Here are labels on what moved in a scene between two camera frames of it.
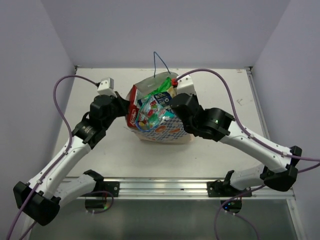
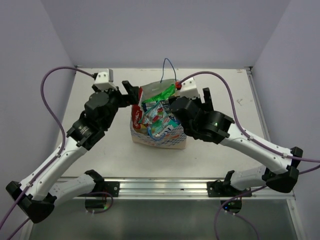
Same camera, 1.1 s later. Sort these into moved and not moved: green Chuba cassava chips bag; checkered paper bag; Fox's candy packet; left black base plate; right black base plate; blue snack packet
Moved: blue snack packet; green Chuba cassava chips bag; Fox's candy packet; checkered paper bag
Not moved: right black base plate; left black base plate
